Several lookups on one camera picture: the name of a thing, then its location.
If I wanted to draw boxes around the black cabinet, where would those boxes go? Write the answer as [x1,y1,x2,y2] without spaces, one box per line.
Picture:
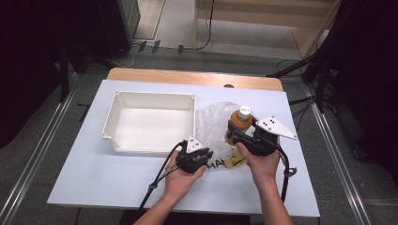
[93,0,142,60]

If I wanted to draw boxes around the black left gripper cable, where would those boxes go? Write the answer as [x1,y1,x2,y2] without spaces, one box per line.
[136,140,189,215]

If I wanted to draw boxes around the black hanging cable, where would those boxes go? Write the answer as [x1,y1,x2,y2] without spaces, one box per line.
[182,0,217,53]

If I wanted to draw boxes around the black curtain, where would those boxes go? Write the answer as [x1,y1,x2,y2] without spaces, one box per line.
[0,0,107,149]
[313,0,398,186]

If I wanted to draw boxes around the black metal stand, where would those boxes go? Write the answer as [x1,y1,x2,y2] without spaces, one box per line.
[58,45,71,103]

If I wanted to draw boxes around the person's right hand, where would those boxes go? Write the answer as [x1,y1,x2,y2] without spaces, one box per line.
[235,142,282,190]

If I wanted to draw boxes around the clear plastic bag smiley print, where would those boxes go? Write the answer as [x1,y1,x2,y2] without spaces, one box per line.
[194,100,255,172]

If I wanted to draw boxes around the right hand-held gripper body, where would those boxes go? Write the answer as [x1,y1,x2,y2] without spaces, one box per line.
[233,115,299,158]

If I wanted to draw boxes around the white plastic box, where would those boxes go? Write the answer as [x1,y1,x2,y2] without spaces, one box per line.
[100,90,197,155]

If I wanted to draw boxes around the person's dark lap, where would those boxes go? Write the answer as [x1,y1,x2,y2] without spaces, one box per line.
[118,209,261,225]

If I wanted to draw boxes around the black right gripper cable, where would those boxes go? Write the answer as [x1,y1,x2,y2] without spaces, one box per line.
[275,144,299,204]

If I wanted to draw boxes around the metal floor rail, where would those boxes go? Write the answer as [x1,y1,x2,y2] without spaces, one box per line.
[303,83,374,225]
[0,88,78,225]

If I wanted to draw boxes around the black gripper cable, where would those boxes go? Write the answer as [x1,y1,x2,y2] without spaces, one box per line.
[275,144,299,204]
[136,140,189,215]

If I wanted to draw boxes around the person's left hand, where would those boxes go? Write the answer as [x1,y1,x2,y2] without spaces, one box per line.
[162,149,208,203]

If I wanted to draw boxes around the white floor cable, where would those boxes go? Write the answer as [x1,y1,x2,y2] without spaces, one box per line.
[116,43,143,69]

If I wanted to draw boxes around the white table board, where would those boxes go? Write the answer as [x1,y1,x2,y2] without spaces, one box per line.
[46,79,321,218]

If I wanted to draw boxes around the wooden table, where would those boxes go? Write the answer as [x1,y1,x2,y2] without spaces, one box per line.
[106,67,284,93]

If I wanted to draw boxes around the light wooden frame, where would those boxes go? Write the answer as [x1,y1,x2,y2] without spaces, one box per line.
[193,0,344,59]

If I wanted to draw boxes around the black tripod stand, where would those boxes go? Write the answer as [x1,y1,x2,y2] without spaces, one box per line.
[266,51,334,114]

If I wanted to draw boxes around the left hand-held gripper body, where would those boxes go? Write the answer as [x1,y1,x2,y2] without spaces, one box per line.
[175,136,214,174]

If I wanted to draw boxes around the orange drink bottle white cap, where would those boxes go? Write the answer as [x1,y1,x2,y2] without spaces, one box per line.
[224,104,254,146]

